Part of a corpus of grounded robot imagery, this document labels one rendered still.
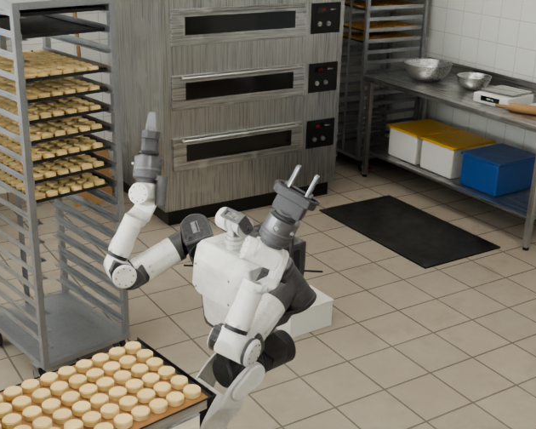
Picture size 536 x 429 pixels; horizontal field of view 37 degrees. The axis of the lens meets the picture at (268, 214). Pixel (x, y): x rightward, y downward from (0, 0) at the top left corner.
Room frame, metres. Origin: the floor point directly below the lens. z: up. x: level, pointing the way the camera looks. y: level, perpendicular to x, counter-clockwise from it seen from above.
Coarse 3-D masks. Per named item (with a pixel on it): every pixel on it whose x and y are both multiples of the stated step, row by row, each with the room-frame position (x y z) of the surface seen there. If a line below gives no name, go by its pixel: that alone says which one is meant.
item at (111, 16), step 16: (112, 0) 3.61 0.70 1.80; (112, 16) 3.60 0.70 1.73; (112, 32) 3.60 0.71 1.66; (112, 48) 3.60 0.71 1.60; (112, 64) 3.60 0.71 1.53; (112, 80) 3.60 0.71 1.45; (112, 96) 3.60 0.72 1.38; (112, 112) 3.60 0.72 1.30; (128, 320) 3.61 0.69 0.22; (128, 336) 3.61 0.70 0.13
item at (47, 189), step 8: (0, 176) 3.63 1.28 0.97; (8, 176) 3.63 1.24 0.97; (72, 176) 3.65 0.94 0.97; (80, 176) 3.66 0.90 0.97; (88, 176) 3.66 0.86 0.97; (96, 176) 3.66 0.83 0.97; (16, 184) 3.52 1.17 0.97; (24, 184) 3.52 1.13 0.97; (40, 184) 3.53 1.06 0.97; (48, 184) 3.54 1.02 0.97; (56, 184) 3.53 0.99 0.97; (64, 184) 3.58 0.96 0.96; (72, 184) 3.55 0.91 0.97; (80, 184) 3.58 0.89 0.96; (88, 184) 3.55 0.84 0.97; (96, 184) 3.58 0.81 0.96; (24, 192) 3.46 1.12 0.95; (40, 192) 3.42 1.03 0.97; (48, 192) 3.42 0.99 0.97; (56, 192) 3.43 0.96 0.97; (64, 192) 3.46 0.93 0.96
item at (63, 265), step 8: (56, 264) 4.05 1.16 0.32; (64, 264) 4.02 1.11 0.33; (72, 272) 3.94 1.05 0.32; (80, 272) 3.89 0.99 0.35; (80, 280) 3.85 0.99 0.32; (88, 280) 3.83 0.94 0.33; (96, 288) 3.77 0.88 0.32; (104, 288) 3.72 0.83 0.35; (104, 296) 3.68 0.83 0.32; (112, 296) 3.66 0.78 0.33; (120, 304) 3.60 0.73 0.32
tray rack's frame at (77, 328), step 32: (0, 0) 3.36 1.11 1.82; (32, 0) 3.39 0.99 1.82; (64, 0) 3.45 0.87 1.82; (96, 0) 3.55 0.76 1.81; (64, 288) 4.04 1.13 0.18; (0, 320) 3.71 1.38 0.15; (64, 320) 3.72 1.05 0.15; (96, 320) 3.73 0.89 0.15; (32, 352) 3.40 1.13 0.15; (64, 352) 3.40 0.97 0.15
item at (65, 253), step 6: (60, 246) 4.03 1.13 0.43; (60, 252) 4.01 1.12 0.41; (66, 252) 3.99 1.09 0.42; (66, 258) 3.94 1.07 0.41; (72, 258) 3.94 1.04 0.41; (78, 258) 3.90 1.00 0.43; (78, 264) 3.86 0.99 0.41; (84, 264) 3.85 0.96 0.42; (90, 264) 3.81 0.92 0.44; (90, 270) 3.79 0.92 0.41; (96, 270) 3.77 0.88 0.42; (96, 276) 3.73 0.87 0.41; (102, 276) 3.72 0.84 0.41; (108, 282) 3.66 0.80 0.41; (114, 288) 3.60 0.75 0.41
